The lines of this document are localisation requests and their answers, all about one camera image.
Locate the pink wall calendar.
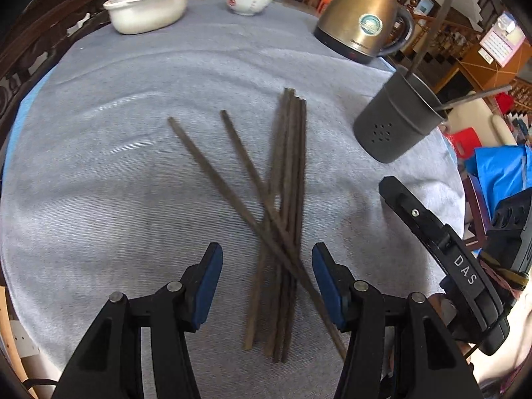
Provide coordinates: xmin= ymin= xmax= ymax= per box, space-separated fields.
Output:
xmin=480 ymin=12 xmax=526 ymax=67

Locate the dark wooden chopstick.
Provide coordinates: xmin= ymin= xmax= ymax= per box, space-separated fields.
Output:
xmin=272 ymin=90 xmax=298 ymax=363
xmin=405 ymin=0 xmax=453 ymax=80
xmin=434 ymin=84 xmax=512 ymax=112
xmin=264 ymin=88 xmax=295 ymax=363
xmin=220 ymin=110 xmax=306 ymax=273
xmin=167 ymin=117 xmax=346 ymax=360
xmin=280 ymin=97 xmax=307 ymax=363
xmin=242 ymin=86 xmax=292 ymax=351

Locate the grey table cloth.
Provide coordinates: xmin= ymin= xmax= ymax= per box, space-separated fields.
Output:
xmin=0 ymin=0 xmax=466 ymax=399

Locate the bronze electric kettle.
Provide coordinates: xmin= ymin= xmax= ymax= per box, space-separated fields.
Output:
xmin=314 ymin=0 xmax=415 ymax=64

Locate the blue plastic bag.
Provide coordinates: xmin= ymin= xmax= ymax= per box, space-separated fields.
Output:
xmin=465 ymin=145 xmax=532 ymax=220

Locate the red plastic child chair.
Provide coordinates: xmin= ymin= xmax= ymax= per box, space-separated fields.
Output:
xmin=444 ymin=127 xmax=481 ymax=160

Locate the cream sofa armchair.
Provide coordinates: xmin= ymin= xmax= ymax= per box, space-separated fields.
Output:
xmin=445 ymin=98 xmax=517 ymax=147

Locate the grey perforated utensil holder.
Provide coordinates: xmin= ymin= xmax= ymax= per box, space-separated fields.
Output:
xmin=353 ymin=66 xmax=446 ymax=164

